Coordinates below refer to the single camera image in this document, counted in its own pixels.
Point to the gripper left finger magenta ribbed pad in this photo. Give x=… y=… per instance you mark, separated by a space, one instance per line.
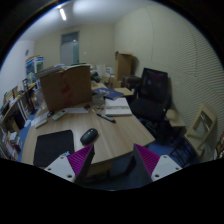
x=73 y=168

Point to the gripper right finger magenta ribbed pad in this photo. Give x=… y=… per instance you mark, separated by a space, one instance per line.
x=156 y=166

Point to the black mouse pad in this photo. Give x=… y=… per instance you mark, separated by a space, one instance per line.
x=50 y=146

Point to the black computer mouse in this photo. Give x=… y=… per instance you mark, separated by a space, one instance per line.
x=89 y=136

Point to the white flat device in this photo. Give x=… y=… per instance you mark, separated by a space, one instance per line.
x=41 y=123

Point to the white remote control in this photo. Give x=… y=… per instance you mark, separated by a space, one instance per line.
x=59 y=115

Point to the beige wooden chair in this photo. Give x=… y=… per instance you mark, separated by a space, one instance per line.
x=201 y=134

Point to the black pen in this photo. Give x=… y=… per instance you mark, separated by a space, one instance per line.
x=106 y=118

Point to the white book stack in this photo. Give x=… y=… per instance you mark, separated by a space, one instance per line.
x=117 y=107

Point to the black office chair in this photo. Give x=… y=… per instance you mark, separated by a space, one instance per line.
x=152 y=100

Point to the large cardboard box on desk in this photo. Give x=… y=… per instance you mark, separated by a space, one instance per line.
x=67 y=88

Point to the blue book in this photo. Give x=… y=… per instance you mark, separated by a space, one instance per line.
x=108 y=93

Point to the bookshelf at left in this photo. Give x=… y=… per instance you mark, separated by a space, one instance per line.
x=13 y=117

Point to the blue white box on shelf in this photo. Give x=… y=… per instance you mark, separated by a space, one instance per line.
x=34 y=64

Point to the tall cardboard box background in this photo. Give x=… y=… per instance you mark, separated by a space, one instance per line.
x=123 y=64

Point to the grey door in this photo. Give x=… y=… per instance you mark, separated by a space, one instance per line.
x=69 y=48

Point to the ceiling light strip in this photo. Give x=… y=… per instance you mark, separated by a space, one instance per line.
x=62 y=13

